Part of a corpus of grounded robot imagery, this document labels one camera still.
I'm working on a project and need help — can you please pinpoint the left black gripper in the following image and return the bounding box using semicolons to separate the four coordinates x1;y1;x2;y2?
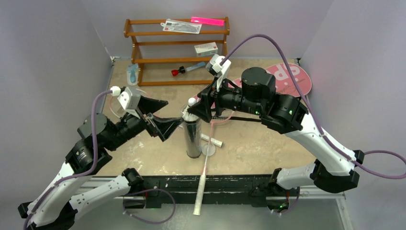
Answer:
105;95;184;150

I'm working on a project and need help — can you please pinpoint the white shuttlecock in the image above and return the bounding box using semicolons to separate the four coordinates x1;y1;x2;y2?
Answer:
183;98;199;123

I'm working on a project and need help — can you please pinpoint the black shuttlecock tube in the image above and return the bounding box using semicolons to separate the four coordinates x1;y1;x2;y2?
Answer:
181;105;202;159

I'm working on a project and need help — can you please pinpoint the clear plastic tube lid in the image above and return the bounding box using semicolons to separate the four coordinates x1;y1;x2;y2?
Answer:
201;143;216;156

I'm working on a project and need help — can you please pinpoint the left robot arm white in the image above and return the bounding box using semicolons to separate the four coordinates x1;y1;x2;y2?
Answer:
18;97;183;230

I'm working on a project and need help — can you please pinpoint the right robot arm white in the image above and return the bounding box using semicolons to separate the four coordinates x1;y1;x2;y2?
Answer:
188;67;364;195

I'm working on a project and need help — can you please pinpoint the pink white badminton racket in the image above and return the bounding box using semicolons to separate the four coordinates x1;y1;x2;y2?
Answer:
192;95;237;217

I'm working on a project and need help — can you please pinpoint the red black blue marker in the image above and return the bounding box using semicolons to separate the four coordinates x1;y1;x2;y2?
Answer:
171;62;206;76

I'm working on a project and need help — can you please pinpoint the light blue white device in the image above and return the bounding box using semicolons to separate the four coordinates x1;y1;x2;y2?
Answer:
126;63;139;86

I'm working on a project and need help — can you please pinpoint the white red small box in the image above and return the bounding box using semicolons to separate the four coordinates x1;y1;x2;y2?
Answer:
194;42;218;57

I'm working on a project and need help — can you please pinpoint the wooden three-tier shelf rack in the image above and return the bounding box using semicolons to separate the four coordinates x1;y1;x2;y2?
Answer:
124;19;211;86

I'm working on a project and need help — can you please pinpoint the pink fluorescent bar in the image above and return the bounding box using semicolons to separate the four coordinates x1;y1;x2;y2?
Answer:
191;17;225;26

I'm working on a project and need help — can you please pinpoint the white packaged item on shelf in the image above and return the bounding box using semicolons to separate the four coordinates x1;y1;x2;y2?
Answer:
160;19;202;34

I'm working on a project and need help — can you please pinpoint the pink sport racket bag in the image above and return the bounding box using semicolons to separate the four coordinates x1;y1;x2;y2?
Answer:
233;63;313;97

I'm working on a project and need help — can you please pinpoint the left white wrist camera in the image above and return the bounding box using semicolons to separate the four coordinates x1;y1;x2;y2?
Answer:
110;86;141;118

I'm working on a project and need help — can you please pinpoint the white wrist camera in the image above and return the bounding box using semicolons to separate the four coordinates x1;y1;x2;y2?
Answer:
110;86;141;118
205;54;231;92

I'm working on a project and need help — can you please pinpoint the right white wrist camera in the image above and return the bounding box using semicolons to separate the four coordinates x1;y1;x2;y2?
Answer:
205;54;231;92

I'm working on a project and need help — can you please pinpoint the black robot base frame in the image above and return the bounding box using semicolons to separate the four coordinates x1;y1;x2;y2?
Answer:
65;170;346;210

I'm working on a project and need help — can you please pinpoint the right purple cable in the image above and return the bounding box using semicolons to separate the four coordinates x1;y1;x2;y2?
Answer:
220;34;406;217

